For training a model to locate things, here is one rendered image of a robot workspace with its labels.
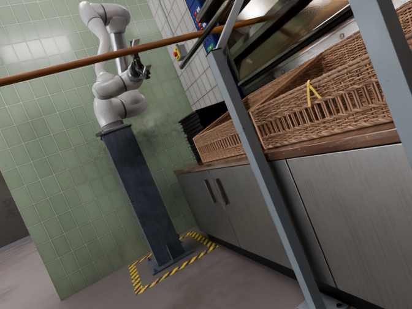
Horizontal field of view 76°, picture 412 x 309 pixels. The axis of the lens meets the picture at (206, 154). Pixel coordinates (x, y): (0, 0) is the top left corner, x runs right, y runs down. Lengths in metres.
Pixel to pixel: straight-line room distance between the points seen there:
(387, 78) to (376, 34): 0.07
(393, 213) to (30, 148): 2.26
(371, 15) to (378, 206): 0.41
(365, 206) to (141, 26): 2.45
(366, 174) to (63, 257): 2.15
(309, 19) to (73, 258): 2.21
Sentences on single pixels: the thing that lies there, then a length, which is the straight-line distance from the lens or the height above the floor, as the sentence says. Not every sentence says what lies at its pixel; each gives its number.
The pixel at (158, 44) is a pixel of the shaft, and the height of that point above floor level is 1.18.
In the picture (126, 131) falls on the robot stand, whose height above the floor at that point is 0.96.
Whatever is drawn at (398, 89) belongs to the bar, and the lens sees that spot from 0.54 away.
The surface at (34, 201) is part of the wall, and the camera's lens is 2.38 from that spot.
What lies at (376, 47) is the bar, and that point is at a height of 0.73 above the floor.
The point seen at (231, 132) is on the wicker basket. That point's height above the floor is 0.68.
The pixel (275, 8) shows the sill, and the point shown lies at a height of 1.16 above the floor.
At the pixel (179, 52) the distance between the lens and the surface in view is 2.35.
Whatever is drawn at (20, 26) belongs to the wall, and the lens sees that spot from 2.72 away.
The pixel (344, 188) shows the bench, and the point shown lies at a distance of 0.75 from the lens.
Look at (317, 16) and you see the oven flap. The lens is 1.35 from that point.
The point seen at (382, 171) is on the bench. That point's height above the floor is 0.49.
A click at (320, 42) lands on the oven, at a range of 1.36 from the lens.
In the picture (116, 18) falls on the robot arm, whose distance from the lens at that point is 2.03.
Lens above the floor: 0.70
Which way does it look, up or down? 3 degrees down
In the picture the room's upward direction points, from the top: 23 degrees counter-clockwise
